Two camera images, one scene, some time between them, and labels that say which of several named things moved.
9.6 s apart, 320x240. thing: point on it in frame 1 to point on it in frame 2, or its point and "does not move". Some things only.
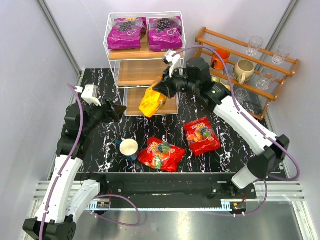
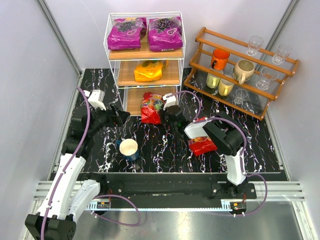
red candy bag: (161, 155) to (150, 107)
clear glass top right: (282, 53) does not move
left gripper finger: (117, 111) to (119, 117)
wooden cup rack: (255, 77) does not move
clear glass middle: (268, 75) does not move
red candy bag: (201, 136) does not move
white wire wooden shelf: (136, 43) does not move
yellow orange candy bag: (153, 101) to (149, 70)
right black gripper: (167, 85) to (168, 116)
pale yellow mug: (226, 83) does not move
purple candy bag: (165, 33) does not move
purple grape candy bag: (126, 33) does not move
